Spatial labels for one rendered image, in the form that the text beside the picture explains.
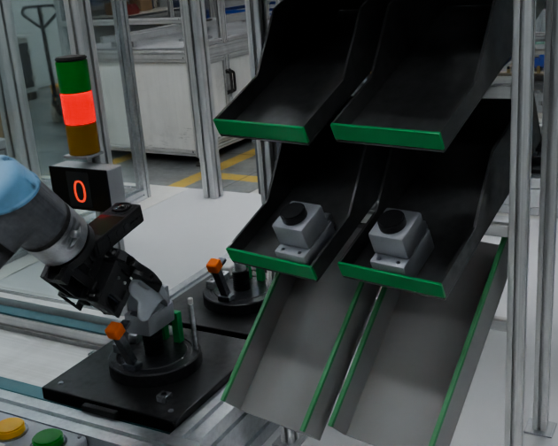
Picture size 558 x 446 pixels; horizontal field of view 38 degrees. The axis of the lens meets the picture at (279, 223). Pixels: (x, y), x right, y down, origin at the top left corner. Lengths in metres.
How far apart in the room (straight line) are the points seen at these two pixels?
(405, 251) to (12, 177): 0.44
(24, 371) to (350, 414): 0.63
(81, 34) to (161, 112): 5.19
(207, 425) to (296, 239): 0.32
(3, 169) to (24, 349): 0.61
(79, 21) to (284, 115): 0.49
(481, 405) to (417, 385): 0.34
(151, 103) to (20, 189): 5.63
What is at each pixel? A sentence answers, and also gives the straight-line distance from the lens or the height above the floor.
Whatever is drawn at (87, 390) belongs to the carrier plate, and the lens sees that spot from 1.21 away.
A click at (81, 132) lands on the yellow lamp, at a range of 1.32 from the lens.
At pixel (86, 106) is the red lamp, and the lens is 1.32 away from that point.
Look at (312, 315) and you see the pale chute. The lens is 1.06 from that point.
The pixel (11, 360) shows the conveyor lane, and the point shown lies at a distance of 1.47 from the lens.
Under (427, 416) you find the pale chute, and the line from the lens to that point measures 0.97.
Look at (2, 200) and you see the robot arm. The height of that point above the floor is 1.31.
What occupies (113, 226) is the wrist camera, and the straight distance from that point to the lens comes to 1.09.
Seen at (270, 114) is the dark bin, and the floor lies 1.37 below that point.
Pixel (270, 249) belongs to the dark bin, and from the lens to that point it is 0.98.
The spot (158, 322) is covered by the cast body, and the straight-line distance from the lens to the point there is 1.19.
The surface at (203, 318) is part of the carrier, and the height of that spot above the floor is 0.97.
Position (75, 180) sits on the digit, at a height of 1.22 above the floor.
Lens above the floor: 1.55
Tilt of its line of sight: 19 degrees down
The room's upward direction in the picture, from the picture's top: 4 degrees counter-clockwise
